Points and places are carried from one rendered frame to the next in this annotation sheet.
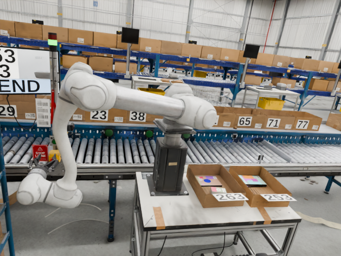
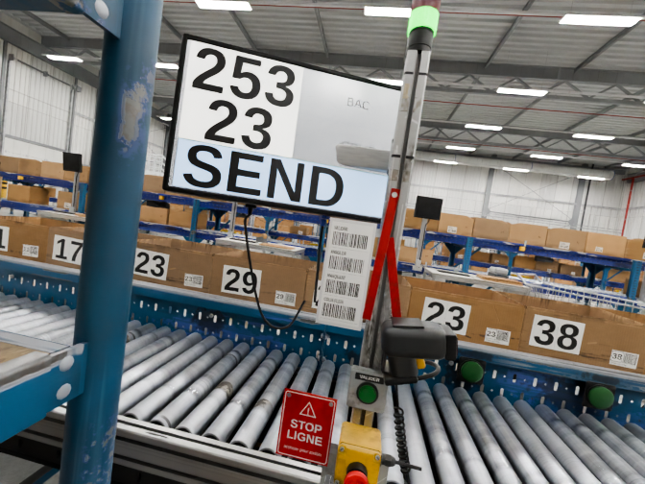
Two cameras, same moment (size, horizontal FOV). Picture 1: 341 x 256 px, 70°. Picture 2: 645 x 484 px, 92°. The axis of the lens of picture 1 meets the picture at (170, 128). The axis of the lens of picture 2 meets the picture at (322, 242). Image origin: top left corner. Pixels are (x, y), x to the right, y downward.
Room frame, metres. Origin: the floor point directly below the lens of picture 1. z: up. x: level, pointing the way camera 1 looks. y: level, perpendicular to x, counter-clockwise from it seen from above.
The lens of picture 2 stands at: (1.02, 0.68, 1.23)
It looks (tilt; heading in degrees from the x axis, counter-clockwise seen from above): 3 degrees down; 24
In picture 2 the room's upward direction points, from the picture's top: 8 degrees clockwise
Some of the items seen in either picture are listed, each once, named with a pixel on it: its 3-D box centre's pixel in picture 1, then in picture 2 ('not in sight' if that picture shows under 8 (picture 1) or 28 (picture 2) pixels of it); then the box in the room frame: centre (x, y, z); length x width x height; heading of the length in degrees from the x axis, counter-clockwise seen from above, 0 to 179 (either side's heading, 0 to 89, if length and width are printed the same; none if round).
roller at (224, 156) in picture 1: (220, 153); not in sight; (2.24, -0.52, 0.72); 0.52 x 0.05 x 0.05; 15
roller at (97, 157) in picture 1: (97, 151); (460, 435); (1.93, 0.60, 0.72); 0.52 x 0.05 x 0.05; 15
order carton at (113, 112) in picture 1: (106, 110); (452, 309); (2.38, 0.67, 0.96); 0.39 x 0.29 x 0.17; 105
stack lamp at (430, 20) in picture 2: (52, 39); (423, 16); (1.59, 0.80, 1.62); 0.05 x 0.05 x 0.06
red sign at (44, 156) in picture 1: (44, 153); (322, 429); (1.55, 0.86, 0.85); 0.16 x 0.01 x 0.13; 105
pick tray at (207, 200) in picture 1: (213, 183); not in sight; (1.51, -0.35, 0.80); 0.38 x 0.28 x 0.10; 16
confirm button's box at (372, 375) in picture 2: (55, 140); (367, 389); (1.56, 0.79, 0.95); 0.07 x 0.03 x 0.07; 105
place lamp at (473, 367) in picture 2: (108, 132); (471, 372); (2.18, 0.58, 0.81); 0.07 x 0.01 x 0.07; 105
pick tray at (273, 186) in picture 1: (257, 184); not in sight; (1.57, -0.67, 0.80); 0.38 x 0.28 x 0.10; 13
